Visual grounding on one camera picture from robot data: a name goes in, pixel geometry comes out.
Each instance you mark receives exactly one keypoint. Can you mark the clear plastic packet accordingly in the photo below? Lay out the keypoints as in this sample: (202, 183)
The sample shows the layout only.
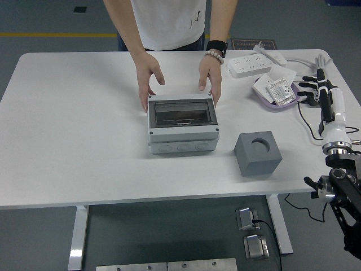
(285, 73)

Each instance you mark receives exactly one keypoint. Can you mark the black smartwatch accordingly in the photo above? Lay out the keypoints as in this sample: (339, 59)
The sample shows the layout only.
(217, 46)

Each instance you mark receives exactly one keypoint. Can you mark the metal floor socket box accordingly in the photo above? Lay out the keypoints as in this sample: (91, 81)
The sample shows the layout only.
(245, 217)
(255, 247)

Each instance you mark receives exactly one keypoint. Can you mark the white wall switch panel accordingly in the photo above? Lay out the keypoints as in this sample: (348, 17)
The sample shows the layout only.
(260, 86)

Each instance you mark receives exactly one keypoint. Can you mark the person's right hand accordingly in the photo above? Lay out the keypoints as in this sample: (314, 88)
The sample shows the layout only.
(144, 70)

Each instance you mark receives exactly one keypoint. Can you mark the person's left hand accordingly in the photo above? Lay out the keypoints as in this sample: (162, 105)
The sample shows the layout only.
(214, 73)

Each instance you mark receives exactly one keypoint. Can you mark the brown floor sign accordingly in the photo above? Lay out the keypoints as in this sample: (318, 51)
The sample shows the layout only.
(248, 44)

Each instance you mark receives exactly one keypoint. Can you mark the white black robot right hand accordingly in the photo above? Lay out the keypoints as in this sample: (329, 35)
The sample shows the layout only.
(337, 132)

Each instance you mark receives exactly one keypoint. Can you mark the black floor hatch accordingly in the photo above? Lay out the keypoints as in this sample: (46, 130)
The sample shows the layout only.
(80, 9)

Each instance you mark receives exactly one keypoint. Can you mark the grey cube holder block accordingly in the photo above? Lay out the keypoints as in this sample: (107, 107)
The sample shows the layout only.
(253, 163)

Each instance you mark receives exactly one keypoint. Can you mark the blue crate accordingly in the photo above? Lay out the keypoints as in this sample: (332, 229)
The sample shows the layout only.
(344, 2)

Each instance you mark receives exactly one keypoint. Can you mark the purple plastic tray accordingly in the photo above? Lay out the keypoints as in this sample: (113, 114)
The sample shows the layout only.
(272, 106)

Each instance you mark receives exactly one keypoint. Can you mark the grey plastic junction box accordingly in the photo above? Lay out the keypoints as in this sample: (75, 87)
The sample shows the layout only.
(183, 138)

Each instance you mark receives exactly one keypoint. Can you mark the black power adapter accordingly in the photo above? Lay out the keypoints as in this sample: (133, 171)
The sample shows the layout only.
(313, 104)

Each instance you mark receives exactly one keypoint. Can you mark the person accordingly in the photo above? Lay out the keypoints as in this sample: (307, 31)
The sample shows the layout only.
(169, 22)

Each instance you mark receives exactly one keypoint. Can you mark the grey metal plate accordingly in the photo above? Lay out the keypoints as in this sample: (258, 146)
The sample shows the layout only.
(201, 264)
(131, 267)

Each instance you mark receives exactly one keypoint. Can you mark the white power plug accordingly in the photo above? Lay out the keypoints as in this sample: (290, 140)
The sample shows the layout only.
(259, 48)

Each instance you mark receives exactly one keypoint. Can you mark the person's left forearm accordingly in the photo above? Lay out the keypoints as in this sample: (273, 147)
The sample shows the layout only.
(221, 19)

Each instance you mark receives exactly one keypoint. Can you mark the white table leg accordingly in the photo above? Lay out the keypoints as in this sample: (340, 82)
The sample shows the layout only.
(77, 237)
(280, 226)

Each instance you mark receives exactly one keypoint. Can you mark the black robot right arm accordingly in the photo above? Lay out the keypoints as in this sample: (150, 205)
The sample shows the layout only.
(341, 180)

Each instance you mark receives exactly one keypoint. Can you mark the packaged wall socket with label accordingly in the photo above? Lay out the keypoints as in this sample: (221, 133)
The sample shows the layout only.
(280, 91)

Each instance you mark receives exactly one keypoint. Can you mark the white power strip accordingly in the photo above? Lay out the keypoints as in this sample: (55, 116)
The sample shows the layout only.
(249, 66)

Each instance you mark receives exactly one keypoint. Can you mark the person's right forearm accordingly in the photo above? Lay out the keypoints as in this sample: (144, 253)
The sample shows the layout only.
(127, 28)

